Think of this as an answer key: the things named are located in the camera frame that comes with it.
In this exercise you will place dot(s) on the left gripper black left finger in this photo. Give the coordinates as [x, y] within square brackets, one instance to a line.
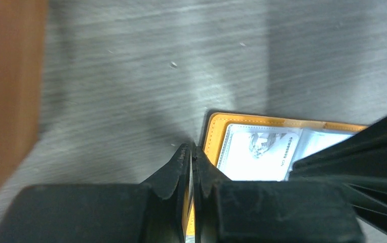
[154, 210]

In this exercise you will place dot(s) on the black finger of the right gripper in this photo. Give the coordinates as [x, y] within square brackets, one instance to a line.
[359, 166]

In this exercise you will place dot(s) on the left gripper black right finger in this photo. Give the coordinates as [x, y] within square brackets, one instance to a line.
[268, 211]

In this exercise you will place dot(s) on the white VIP diamond card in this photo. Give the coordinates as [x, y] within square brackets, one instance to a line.
[258, 155]

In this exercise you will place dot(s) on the orange compartment organizer tray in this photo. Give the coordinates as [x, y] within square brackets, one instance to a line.
[22, 47]

